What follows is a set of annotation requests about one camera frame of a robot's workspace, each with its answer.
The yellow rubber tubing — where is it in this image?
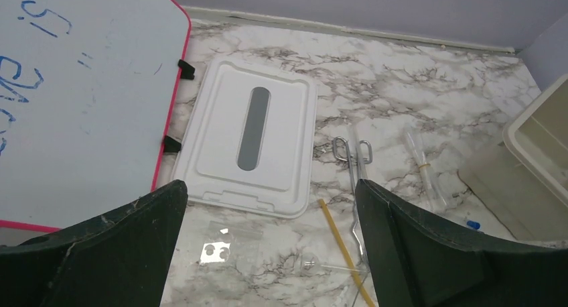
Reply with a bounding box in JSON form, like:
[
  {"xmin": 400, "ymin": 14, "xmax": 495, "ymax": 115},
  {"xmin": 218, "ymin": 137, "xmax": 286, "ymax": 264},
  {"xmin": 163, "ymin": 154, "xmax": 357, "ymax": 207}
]
[{"xmin": 317, "ymin": 199, "xmax": 376, "ymax": 306}]

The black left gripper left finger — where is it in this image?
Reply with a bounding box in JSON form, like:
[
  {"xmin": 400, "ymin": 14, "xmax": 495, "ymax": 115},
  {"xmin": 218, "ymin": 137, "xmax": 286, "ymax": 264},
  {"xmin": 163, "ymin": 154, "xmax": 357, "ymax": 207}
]
[{"xmin": 1, "ymin": 180, "xmax": 188, "ymax": 306}]

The beige plastic bin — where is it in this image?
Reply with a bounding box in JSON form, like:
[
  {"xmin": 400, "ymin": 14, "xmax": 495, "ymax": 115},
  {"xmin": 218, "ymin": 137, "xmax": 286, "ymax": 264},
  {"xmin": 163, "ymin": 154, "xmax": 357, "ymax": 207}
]
[{"xmin": 458, "ymin": 76, "xmax": 567, "ymax": 241}]

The clear plastic bag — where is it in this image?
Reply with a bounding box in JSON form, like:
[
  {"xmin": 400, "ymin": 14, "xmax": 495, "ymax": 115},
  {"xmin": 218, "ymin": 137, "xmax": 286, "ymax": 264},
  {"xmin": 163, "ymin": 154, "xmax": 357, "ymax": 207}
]
[{"xmin": 198, "ymin": 221, "xmax": 263, "ymax": 275}]

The small glass funnel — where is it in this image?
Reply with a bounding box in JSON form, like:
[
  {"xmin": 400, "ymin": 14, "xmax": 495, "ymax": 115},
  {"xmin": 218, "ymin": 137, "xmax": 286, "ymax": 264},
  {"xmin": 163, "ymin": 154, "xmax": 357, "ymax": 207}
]
[{"xmin": 299, "ymin": 253, "xmax": 366, "ymax": 275}]

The pink framed whiteboard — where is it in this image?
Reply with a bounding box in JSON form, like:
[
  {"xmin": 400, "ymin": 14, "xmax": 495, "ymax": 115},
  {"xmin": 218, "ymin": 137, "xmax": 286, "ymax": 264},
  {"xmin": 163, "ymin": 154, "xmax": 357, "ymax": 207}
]
[{"xmin": 1, "ymin": 0, "xmax": 191, "ymax": 233}]

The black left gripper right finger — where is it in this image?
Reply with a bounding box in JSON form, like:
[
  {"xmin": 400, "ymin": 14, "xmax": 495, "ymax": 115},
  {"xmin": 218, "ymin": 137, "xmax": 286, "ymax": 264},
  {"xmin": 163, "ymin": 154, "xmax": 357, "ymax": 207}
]
[{"xmin": 355, "ymin": 180, "xmax": 567, "ymax": 306}]

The white plastic bin lid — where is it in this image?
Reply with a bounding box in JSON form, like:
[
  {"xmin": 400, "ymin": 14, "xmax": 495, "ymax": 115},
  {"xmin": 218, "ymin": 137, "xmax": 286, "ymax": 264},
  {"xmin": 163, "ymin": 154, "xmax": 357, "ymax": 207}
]
[{"xmin": 171, "ymin": 57, "xmax": 317, "ymax": 219}]

